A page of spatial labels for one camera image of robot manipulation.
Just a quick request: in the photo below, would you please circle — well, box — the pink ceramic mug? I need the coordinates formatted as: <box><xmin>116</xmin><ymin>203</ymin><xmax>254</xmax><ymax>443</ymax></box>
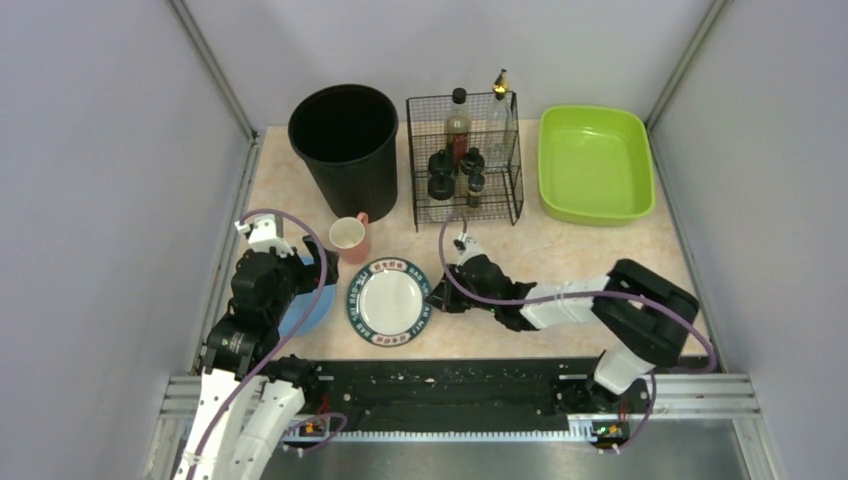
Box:
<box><xmin>329</xmin><ymin>212</ymin><xmax>370</xmax><ymax>265</ymax></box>

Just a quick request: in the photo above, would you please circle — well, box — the blue plastic plate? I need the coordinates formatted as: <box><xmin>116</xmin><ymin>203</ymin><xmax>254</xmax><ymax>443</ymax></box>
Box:
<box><xmin>278</xmin><ymin>256</ymin><xmax>336</xmax><ymax>337</ymax></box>

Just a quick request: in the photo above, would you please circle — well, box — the white plate with blue rim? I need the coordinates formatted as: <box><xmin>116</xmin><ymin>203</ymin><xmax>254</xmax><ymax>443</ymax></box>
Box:
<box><xmin>345</xmin><ymin>257</ymin><xmax>432</xmax><ymax>348</ymax></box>

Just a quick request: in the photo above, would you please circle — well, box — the small dark spice jar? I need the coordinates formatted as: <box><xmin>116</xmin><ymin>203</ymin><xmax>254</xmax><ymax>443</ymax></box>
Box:
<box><xmin>466</xmin><ymin>172</ymin><xmax>486</xmax><ymax>208</ymax></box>

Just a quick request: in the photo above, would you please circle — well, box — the spice jar black lid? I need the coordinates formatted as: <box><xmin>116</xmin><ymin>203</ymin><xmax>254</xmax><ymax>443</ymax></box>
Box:
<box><xmin>427</xmin><ymin>149</ymin><xmax>454</xmax><ymax>176</ymax></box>
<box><xmin>460</xmin><ymin>147</ymin><xmax>485</xmax><ymax>176</ymax></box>
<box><xmin>426</xmin><ymin>174</ymin><xmax>455</xmax><ymax>222</ymax></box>

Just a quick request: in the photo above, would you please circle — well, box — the clear glass bottle gold cap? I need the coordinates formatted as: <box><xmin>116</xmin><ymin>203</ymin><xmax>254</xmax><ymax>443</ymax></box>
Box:
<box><xmin>485</xmin><ymin>69</ymin><xmax>515</xmax><ymax>168</ymax></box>

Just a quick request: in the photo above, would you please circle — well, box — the dark sauce bottle black cap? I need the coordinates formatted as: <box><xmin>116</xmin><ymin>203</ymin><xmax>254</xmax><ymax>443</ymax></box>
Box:
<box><xmin>445</xmin><ymin>87</ymin><xmax>472</xmax><ymax>170</ymax></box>

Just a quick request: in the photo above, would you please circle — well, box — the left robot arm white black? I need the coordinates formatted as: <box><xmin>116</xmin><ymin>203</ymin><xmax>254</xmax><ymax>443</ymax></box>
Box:
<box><xmin>174</xmin><ymin>236</ymin><xmax>338</xmax><ymax>479</ymax></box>

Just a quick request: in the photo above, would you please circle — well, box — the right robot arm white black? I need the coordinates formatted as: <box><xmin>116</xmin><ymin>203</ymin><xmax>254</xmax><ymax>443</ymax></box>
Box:
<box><xmin>426</xmin><ymin>255</ymin><xmax>700</xmax><ymax>413</ymax></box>

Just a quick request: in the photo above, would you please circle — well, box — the black plastic waste bin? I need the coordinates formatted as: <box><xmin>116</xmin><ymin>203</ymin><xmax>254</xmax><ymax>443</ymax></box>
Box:
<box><xmin>287</xmin><ymin>84</ymin><xmax>399</xmax><ymax>222</ymax></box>

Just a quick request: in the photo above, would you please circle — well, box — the green plastic basin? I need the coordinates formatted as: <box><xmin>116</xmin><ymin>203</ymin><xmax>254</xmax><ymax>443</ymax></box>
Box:
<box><xmin>537</xmin><ymin>105</ymin><xmax>656</xmax><ymax>227</ymax></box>

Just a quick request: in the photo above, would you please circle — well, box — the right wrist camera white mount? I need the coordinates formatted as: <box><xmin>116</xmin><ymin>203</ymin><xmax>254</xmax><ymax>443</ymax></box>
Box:
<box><xmin>453</xmin><ymin>236</ymin><xmax>485</xmax><ymax>265</ymax></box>

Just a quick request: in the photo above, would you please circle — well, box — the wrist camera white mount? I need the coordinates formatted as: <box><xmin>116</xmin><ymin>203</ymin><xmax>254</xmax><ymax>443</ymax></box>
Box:
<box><xmin>453</xmin><ymin>236</ymin><xmax>485</xmax><ymax>265</ymax></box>
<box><xmin>234</xmin><ymin>214</ymin><xmax>295</xmax><ymax>258</ymax></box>

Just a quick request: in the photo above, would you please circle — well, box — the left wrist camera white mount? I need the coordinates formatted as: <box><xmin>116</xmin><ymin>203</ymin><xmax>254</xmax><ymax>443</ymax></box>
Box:
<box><xmin>234</xmin><ymin>214</ymin><xmax>295</xmax><ymax>258</ymax></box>

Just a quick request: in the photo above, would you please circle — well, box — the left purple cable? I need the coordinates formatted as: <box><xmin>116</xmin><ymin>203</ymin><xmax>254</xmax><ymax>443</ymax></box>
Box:
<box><xmin>185</xmin><ymin>208</ymin><xmax>347</xmax><ymax>480</ymax></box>

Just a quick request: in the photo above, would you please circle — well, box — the purple cable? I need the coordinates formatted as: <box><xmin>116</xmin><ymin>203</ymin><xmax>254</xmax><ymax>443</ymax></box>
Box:
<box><xmin>439</xmin><ymin>213</ymin><xmax>718</xmax><ymax>455</ymax></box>
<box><xmin>185</xmin><ymin>208</ymin><xmax>347</xmax><ymax>480</ymax></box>

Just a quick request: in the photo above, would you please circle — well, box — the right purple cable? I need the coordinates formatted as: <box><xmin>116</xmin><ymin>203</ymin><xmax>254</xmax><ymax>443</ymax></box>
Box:
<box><xmin>439</xmin><ymin>213</ymin><xmax>718</xmax><ymax>455</ymax></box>

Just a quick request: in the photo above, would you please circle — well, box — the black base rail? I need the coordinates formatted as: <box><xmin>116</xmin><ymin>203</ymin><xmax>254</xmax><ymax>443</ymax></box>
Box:
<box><xmin>254</xmin><ymin>357</ymin><xmax>720</xmax><ymax>439</ymax></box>

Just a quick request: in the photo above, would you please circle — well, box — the black wire mesh rack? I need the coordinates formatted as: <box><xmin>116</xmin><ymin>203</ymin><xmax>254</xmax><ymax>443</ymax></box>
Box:
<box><xmin>405</xmin><ymin>92</ymin><xmax>524</xmax><ymax>227</ymax></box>

